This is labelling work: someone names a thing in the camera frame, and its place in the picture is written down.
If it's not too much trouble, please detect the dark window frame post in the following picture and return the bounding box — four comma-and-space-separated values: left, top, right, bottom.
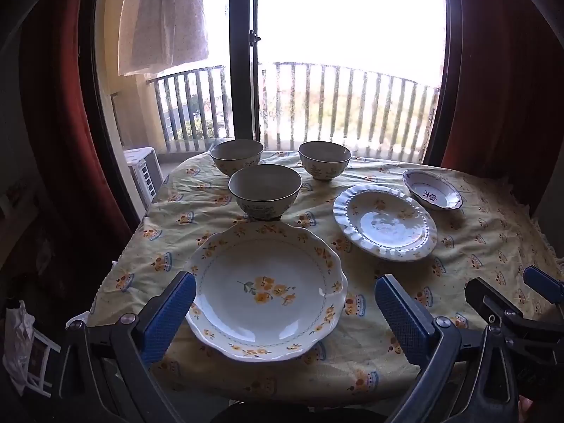
228, 0, 262, 142

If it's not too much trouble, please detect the balcony railing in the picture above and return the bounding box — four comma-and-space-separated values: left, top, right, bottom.
145, 62, 441, 159

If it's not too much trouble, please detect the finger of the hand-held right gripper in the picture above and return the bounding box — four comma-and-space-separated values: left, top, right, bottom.
465, 277, 564, 362
523, 265, 564, 306

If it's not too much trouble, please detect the yellow printed tablecloth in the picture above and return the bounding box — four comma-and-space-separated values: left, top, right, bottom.
88, 150, 564, 406

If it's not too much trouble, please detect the white wire rack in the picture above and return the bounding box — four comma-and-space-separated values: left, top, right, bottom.
26, 330, 62, 399

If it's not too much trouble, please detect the red curtain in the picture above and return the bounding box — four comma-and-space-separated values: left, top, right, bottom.
18, 0, 139, 256
441, 0, 564, 214

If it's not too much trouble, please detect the small blue patterned dish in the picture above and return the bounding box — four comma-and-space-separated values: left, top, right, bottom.
402, 168, 463, 211

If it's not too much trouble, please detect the white ruffled plate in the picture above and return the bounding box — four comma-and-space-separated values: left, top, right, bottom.
333, 184, 438, 262

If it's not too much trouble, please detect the white hanging cloth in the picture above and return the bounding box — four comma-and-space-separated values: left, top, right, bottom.
118, 0, 210, 76

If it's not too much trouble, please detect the white plastic bag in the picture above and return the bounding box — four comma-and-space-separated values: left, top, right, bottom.
2, 300, 37, 396

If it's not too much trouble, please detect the large yellow floral plate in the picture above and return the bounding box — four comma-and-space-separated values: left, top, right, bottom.
185, 221, 347, 361

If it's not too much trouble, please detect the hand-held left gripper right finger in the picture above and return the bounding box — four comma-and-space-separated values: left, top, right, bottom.
374, 274, 525, 423

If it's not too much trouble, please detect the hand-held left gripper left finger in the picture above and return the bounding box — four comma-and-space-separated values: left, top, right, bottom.
57, 270, 197, 423

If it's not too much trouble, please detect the grey floral ceramic bowl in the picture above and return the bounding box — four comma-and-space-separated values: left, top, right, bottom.
228, 164, 303, 221
210, 139, 264, 177
298, 141, 352, 181

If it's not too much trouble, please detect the white air conditioner unit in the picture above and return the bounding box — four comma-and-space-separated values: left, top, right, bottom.
123, 147, 165, 211

